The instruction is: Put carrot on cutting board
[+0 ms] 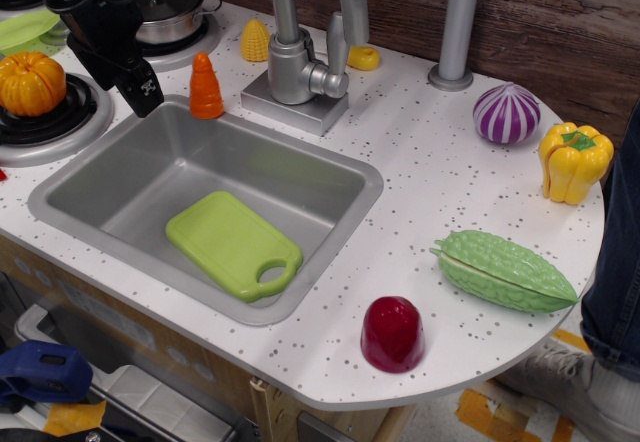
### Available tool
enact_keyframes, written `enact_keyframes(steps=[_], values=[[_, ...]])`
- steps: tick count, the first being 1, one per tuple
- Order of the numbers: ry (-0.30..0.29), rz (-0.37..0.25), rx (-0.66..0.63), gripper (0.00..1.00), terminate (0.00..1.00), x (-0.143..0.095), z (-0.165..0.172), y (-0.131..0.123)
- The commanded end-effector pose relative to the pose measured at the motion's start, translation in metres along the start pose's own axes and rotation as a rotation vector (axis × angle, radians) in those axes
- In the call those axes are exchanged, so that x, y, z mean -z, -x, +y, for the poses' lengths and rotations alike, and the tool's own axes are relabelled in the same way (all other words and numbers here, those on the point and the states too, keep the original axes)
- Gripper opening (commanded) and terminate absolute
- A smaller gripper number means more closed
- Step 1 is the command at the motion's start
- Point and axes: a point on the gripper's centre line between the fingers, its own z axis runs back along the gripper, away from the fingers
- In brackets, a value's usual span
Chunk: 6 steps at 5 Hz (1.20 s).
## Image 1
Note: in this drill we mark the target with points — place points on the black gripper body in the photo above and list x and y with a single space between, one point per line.
102 35

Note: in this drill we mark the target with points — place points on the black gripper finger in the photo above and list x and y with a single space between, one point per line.
139 85

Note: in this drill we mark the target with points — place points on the orange toy carrot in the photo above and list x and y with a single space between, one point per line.
205 95

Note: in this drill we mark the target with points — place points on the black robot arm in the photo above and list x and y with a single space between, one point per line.
103 38

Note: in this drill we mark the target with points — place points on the green toy cutting board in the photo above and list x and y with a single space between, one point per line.
235 247

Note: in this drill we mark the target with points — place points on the back toy stove burner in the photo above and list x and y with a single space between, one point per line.
172 44

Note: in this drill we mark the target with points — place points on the toy stove burner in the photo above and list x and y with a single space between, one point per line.
80 119
172 44

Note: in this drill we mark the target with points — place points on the front toy stove burner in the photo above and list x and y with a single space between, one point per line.
80 119

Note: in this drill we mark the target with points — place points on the silver toy pot with lid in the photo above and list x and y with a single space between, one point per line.
167 9

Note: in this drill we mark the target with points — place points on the light green toy plate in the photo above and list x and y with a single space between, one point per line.
24 28

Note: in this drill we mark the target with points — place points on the orange toy pumpkin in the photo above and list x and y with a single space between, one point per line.
32 84

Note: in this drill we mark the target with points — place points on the yellow toy corn cob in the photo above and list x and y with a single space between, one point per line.
254 42

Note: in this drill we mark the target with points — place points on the silver toy faucet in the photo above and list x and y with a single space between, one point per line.
298 89

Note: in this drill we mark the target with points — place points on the grey toy sink basin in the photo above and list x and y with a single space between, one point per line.
119 194

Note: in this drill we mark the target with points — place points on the small yellow toy piece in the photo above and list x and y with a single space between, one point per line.
363 58

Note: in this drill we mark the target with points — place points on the grey vertical pole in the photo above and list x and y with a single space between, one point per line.
451 72

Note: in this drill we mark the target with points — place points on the dark red toy fruit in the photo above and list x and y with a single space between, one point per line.
392 336

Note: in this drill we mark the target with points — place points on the purple striped toy onion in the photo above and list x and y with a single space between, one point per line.
506 114

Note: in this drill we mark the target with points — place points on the green toy bitter melon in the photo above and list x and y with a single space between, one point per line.
502 272

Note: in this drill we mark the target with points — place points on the yellow toy bell pepper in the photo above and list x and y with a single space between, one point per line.
573 159

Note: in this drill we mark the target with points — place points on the grey sneaker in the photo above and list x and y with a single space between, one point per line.
603 404

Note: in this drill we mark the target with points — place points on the person leg in jeans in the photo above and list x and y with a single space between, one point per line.
610 308

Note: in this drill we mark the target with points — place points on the blue clamp handle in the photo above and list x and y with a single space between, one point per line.
44 372

